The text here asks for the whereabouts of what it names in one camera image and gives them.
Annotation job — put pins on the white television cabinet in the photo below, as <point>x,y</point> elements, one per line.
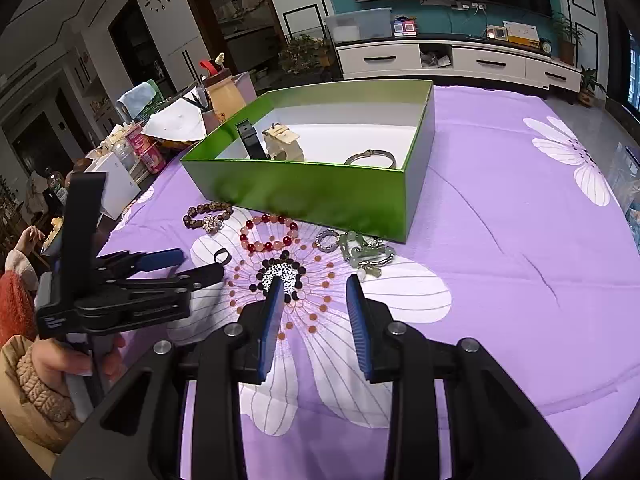
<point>500,62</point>

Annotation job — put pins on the small potted plant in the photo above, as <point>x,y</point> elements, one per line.
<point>590,87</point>

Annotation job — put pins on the leafy floor plants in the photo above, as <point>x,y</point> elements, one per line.
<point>305,55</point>

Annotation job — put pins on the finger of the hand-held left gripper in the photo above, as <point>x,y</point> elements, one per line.
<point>160,258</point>
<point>205,274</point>

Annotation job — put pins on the person's left forearm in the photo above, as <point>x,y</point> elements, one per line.
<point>35,395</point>

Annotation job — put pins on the purple floral tablecloth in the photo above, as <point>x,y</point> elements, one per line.
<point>500,260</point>

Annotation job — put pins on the white power strip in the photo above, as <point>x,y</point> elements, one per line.
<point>470,6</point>

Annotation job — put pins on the green tissue pack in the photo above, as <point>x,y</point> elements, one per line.
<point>140,100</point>

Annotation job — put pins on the yellow desk calendar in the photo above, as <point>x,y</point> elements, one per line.
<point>522,34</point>

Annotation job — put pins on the clear plastic storage box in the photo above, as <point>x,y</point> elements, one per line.
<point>360,25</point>

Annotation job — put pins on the tall potted plant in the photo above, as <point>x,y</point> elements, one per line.
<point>567,40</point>

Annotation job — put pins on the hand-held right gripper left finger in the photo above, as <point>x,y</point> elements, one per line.
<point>272,320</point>

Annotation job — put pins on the green cardboard box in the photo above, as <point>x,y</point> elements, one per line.
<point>325,200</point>

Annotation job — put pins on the silver bangle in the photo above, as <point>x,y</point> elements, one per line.
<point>367,153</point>

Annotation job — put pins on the person's left hand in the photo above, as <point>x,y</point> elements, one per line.
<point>55,360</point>

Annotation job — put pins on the pink snack packs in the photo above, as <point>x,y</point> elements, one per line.
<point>145,150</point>

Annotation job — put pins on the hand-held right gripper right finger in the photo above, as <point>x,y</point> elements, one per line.
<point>357,320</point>

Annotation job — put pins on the small blue and red stands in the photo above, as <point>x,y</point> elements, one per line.
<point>405,27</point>

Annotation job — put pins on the white paper sheet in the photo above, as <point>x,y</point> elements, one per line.
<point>175,122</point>

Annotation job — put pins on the black alarm clock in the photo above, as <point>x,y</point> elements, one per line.
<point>546,47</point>

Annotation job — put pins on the beige bottle with brown lid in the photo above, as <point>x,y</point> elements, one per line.
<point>225,92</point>

